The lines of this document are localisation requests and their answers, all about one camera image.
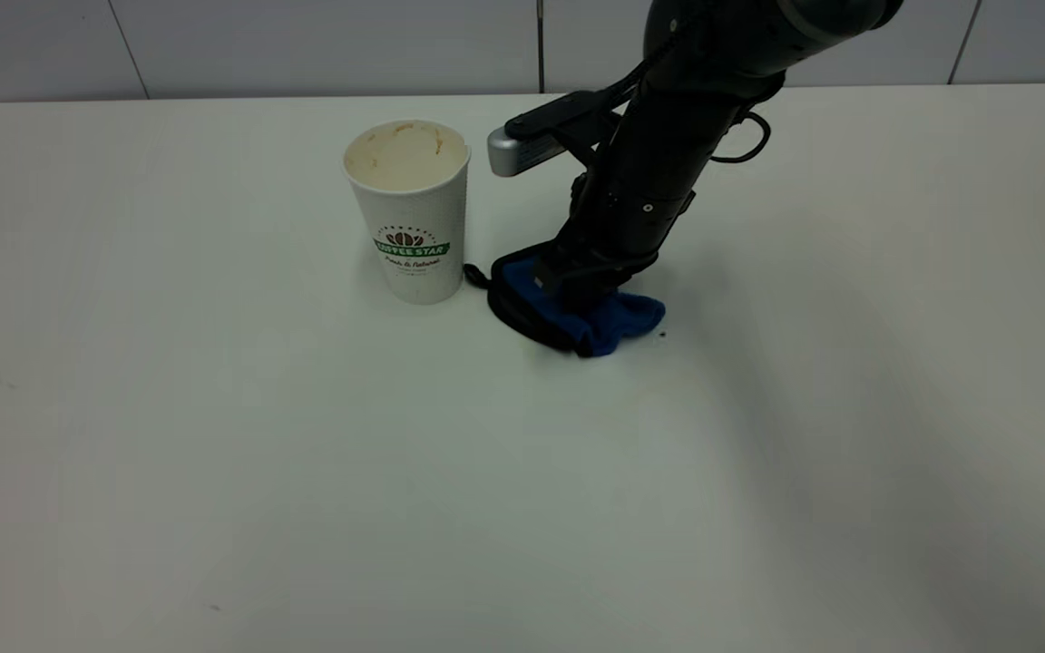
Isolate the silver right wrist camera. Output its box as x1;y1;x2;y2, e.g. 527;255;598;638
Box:
486;90;625;179

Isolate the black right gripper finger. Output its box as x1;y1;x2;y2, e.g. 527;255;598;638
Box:
533;254;583;300

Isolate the blue microfibre cloth black trim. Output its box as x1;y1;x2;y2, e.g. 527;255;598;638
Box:
464;243;668;359

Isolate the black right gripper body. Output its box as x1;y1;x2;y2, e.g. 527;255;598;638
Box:
548;168;698;278

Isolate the white paper coffee cup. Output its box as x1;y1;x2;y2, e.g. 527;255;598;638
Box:
342;119;472;306

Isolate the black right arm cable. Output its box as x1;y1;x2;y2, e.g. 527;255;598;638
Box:
709;86;772;166

